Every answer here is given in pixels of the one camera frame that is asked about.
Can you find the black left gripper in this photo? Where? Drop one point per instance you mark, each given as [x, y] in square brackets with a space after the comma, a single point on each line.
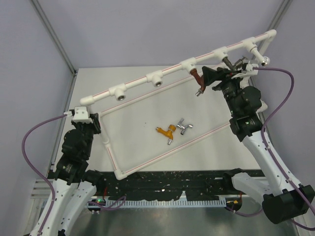
[96, 123]

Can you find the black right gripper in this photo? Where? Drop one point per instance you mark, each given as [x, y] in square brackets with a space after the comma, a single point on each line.
[224, 74]

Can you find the brown faucet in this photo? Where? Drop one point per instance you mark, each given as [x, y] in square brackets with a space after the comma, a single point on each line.
[200, 80]

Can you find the white PVC pipe frame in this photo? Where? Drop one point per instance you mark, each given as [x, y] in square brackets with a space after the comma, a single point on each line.
[133, 101]

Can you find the orange faucet blue knob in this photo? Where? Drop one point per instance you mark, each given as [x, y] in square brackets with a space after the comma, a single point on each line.
[167, 133]

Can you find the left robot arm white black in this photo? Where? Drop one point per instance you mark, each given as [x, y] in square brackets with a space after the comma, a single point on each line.
[73, 184]

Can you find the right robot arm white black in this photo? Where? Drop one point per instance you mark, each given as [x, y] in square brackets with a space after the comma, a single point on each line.
[284, 197]

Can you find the white installed faucet chrome tip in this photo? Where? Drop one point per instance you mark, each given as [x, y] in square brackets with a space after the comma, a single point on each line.
[263, 60]

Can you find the chrome faucet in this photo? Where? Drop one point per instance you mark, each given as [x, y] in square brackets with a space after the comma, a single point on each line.
[183, 127]

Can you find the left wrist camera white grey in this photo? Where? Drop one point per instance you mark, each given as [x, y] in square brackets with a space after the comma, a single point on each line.
[79, 114]

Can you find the wrist camera white grey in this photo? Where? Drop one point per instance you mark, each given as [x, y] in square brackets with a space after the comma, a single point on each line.
[79, 114]
[247, 69]

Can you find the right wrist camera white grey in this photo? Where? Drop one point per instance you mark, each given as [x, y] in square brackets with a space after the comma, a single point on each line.
[247, 69]

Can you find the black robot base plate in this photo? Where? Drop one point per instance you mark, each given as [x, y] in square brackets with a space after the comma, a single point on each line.
[165, 186]

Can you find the aluminium frame rail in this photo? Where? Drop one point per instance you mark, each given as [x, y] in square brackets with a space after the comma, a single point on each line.
[41, 190]

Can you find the slotted grey cable duct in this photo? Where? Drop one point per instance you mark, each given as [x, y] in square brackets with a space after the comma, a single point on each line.
[181, 203]

